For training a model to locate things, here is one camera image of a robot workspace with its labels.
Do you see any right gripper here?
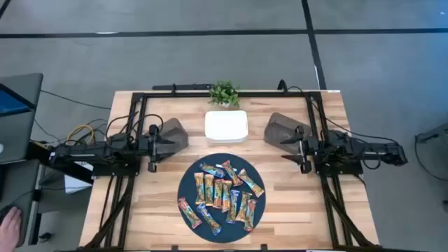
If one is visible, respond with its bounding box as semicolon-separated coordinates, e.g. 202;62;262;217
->
279;125;318;175

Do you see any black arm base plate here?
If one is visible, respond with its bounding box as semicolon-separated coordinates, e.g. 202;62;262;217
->
91;162;141;178
313;160;365;177

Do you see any grey side desk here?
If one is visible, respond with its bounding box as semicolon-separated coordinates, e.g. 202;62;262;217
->
0;159;43;248

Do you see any round dark blue woven placemat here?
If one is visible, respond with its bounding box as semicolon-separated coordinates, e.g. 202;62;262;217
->
177;153;267;244

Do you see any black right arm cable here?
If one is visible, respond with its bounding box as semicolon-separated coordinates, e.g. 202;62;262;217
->
277;79;400;144

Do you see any yellow cable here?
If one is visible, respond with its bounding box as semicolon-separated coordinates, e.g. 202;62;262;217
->
66;124;95;145

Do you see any black computer mouse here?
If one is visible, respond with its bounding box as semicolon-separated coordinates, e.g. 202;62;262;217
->
0;204;22;225

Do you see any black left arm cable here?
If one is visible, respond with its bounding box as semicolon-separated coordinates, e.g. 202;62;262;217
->
104;112;165;141

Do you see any black power strip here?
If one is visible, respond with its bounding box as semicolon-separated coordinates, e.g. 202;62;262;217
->
153;83;214;91

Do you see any thin black floor cable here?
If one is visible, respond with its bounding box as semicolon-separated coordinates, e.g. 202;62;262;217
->
40;90;112;111

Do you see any grey metal stand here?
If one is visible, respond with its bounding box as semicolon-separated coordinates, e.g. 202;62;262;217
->
414;122;448;144

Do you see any grey translucent plastic bin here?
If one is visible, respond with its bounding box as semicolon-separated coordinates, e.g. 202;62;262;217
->
153;117;190;164
262;111;314;155

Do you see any person's hand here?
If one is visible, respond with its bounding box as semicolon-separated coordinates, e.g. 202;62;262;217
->
0;206;22;252

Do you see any small potted green plant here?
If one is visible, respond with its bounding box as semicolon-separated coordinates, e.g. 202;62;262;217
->
208;79;242;109

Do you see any white plastic bin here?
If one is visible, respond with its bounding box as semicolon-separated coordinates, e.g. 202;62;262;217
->
204;109;249;144

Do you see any black desk beam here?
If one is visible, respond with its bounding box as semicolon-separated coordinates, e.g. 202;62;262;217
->
27;139;95;185

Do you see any grey laptop with blue screen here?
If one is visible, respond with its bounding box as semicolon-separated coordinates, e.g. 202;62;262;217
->
0;72;44;165

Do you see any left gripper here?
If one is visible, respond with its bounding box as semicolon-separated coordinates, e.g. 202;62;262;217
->
139;124;176;173

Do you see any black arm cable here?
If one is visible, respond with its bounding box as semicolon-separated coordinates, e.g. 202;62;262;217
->
277;79;400;144
104;112;165;141

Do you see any red granola bar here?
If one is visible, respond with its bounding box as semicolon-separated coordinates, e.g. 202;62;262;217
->
220;160;244;187
177;197;203;229
244;198;258;232
213;178;224;209

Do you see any black aluminium table frame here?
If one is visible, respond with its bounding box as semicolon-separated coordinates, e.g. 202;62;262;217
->
78;90;381;252

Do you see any white sheet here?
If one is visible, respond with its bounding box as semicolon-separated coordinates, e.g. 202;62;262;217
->
64;160;95;194

